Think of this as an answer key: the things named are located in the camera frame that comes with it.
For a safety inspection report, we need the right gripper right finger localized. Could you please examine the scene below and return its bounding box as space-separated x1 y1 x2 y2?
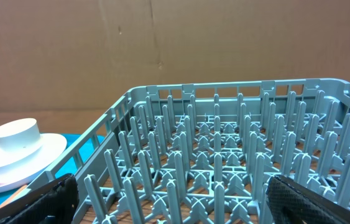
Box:
266 175 350 224

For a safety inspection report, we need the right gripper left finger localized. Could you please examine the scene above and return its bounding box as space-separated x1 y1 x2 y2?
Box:
0 173 79 223

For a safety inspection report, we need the large white plate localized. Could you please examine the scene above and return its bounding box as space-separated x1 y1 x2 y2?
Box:
0 133 67 192

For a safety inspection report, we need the white bowl under cup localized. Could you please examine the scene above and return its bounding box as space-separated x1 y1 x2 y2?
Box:
0 145 52 183

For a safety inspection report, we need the white cup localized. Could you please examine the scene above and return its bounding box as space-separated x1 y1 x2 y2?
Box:
0 118 42 154

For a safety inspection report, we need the grey plastic dish rack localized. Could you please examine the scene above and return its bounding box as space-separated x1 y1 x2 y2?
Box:
16 78 350 224

